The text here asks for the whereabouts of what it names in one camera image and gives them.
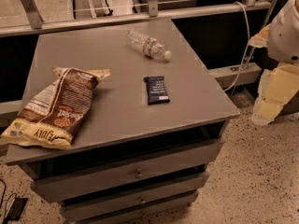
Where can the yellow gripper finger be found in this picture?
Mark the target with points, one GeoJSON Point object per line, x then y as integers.
{"type": "Point", "coordinates": [260, 40]}
{"type": "Point", "coordinates": [276, 88]}

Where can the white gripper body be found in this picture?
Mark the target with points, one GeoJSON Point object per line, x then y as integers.
{"type": "Point", "coordinates": [285, 36]}

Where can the clear plastic water bottle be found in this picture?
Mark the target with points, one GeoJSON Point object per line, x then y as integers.
{"type": "Point", "coordinates": [149, 46]}

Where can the brown chip bag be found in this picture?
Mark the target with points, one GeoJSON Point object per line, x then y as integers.
{"type": "Point", "coordinates": [52, 117]}

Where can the dark blue snack bar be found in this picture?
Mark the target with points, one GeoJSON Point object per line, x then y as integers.
{"type": "Point", "coordinates": [156, 90]}

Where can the grey drawer cabinet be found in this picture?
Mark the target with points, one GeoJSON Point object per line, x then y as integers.
{"type": "Point", "coordinates": [129, 159]}

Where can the black device on floor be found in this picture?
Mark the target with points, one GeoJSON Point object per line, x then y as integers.
{"type": "Point", "coordinates": [16, 209]}

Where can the grey metal shelf rail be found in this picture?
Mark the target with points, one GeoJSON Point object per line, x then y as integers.
{"type": "Point", "coordinates": [30, 17]}

